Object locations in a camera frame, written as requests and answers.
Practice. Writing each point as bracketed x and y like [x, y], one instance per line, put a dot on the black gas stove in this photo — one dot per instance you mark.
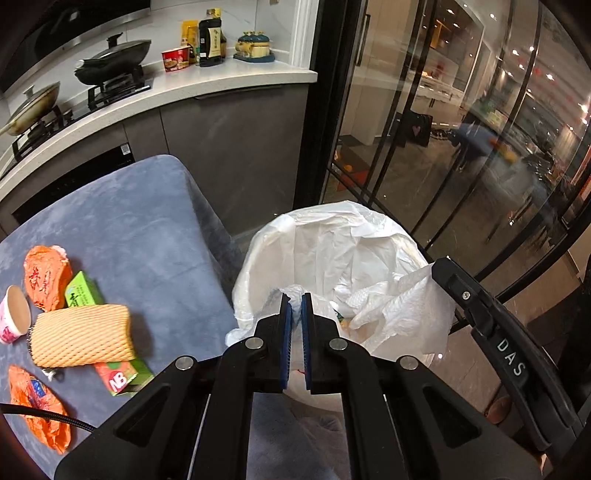
[78, 115]

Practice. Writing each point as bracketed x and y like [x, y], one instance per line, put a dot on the small metal object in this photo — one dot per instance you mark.
[51, 374]

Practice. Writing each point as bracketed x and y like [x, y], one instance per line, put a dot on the dark soy sauce bottle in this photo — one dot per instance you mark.
[212, 44]

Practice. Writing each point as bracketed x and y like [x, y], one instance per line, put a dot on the black pan with lid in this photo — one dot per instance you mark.
[115, 62]

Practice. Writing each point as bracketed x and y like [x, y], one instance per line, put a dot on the black range hood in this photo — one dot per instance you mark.
[69, 37]

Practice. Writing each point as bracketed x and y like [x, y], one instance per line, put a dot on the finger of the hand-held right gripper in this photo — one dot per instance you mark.
[461, 290]

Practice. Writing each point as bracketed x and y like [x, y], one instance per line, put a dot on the black built-in appliance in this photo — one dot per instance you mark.
[74, 180]

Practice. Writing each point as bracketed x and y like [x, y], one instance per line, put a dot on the trash bin with white liner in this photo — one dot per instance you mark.
[323, 244]

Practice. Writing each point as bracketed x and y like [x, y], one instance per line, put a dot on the black framed glass door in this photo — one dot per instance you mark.
[438, 92]

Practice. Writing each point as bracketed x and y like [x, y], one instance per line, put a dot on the green and white milk carton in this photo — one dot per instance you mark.
[344, 319]

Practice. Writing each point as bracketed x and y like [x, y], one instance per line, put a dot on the grey kitchen cabinet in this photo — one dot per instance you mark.
[240, 152]

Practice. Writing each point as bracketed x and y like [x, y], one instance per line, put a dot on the red and green box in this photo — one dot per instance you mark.
[124, 376]

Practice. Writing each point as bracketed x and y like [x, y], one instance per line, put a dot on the ceramic seasoning jar set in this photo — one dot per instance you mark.
[254, 46]

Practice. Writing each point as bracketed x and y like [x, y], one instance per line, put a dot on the yellow foam net sleeve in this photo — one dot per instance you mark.
[83, 337]

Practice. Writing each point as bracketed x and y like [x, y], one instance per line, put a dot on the orange bag with blue print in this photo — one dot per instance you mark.
[37, 410]

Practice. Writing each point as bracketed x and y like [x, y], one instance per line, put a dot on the person's right hand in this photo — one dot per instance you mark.
[498, 410]

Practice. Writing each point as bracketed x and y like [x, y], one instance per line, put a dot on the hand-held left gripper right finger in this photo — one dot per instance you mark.
[307, 341]

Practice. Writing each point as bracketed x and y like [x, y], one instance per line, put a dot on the beige wok with glass lid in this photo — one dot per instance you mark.
[34, 108]

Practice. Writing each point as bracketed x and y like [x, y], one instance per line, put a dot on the white kitchen countertop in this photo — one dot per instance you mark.
[207, 81]

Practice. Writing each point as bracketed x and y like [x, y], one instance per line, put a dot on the black bag with heart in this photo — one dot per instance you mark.
[417, 129]

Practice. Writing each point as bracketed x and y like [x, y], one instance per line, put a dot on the yellow oil bottle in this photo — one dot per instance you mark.
[188, 34]

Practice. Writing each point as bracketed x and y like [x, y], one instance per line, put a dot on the pink and white paper cup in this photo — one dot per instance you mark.
[14, 314]

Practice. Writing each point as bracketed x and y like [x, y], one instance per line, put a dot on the orange bag with red print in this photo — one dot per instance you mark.
[46, 279]

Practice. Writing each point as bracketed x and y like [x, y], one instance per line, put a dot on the red instant noodle cup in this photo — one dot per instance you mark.
[175, 60]

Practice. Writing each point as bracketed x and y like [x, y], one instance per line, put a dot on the white paper towel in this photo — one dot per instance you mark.
[406, 309]

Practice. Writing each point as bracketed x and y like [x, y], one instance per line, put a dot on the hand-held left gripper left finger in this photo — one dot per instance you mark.
[287, 341]

